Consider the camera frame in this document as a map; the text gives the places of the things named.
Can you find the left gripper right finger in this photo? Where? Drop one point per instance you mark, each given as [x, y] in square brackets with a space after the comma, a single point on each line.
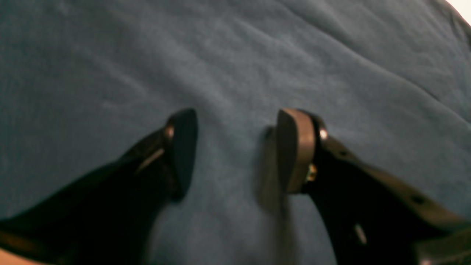
[372, 217]

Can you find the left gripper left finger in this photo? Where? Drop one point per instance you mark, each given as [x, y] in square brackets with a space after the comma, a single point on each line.
[106, 216]

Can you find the dark blue t-shirt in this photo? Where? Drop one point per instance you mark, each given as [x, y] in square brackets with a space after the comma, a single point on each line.
[83, 80]

